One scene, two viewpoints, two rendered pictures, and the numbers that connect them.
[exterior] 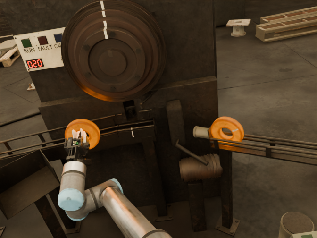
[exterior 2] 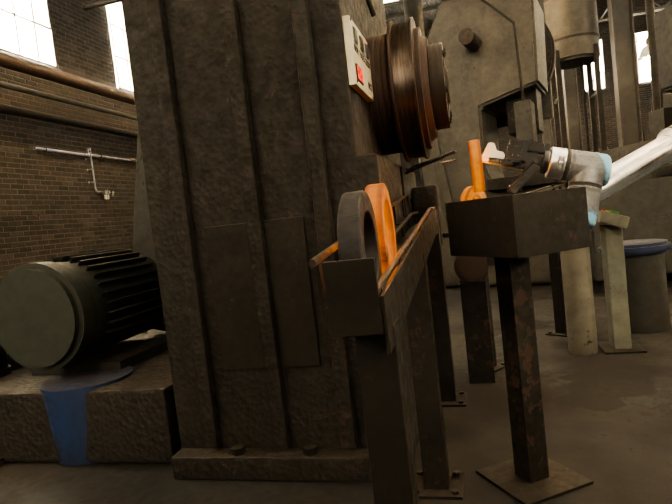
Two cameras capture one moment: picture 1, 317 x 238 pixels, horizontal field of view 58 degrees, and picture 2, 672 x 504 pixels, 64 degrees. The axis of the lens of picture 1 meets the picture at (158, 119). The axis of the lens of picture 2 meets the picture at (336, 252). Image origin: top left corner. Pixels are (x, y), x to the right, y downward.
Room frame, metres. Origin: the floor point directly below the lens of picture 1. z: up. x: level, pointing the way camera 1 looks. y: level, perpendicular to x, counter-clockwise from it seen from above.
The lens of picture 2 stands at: (1.20, 2.05, 0.71)
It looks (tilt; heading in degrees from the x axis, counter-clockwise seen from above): 3 degrees down; 282
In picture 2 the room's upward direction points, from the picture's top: 7 degrees counter-clockwise
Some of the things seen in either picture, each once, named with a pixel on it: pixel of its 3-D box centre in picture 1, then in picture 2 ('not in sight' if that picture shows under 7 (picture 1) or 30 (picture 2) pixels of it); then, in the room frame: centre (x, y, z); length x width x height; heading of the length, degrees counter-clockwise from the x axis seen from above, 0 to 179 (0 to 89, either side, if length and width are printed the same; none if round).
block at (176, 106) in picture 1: (175, 123); (426, 216); (1.29, -0.09, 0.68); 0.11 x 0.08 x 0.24; 178
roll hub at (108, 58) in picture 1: (112, 61); (440, 86); (1.19, 0.15, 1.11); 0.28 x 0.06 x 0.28; 88
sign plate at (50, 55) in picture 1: (46, 50); (359, 62); (1.41, 0.48, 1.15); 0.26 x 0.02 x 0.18; 88
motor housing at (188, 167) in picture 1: (202, 193); (475, 313); (1.14, -0.18, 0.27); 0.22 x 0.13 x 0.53; 88
